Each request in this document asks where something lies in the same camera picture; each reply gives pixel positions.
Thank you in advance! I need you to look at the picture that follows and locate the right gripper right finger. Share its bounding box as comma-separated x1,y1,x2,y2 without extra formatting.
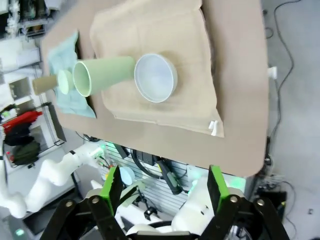
199,164,292,240

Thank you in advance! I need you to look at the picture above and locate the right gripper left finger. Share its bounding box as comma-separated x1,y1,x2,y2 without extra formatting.
47,164,128,240

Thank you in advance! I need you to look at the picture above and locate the light blue cloth mat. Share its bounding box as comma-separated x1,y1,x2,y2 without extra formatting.
47,30,97,119

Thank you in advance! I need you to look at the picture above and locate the beige cloth mat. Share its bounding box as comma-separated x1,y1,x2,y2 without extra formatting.
89,0,225,138

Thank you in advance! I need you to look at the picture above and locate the mint green bowl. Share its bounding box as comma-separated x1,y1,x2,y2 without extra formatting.
57,69,75,95

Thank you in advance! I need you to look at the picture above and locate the tall green cup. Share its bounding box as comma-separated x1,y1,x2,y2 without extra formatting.
72,55,137,98

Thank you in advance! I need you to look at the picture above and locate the tall brown cup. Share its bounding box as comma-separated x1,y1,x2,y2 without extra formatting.
31,75,59,96

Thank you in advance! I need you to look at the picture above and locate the pale blue bowl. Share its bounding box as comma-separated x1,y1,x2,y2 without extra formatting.
133,52,179,104

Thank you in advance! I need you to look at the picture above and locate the pale blue round disc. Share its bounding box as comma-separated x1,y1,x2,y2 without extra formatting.
119,166,137,186

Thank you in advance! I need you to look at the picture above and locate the grey slatted panel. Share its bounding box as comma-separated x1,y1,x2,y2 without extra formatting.
102,142,208,218

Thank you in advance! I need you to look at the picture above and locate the black power strip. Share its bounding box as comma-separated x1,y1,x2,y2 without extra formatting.
136,149,161,166

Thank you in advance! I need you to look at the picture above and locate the olive green bag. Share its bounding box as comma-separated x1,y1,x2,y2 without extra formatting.
11,142,41,166

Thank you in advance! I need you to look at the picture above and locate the black bag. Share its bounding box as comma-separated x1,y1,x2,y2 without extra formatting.
4,124,36,147

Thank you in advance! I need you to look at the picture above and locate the red bag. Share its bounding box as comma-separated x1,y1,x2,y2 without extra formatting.
2,111,43,133

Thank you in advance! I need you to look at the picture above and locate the white power adapter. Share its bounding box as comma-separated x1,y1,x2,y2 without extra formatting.
266,66,278,80

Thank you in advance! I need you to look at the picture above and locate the white storage shelf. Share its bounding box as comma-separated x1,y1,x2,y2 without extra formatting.
0,0,55,106

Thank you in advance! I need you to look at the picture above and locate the thick black cable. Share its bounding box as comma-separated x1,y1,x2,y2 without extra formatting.
132,149,166,180

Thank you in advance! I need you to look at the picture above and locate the black handheld enabling switch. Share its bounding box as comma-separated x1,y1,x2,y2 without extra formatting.
156,159,182,195

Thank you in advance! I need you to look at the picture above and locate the black floor cable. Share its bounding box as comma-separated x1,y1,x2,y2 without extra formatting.
264,0,295,141

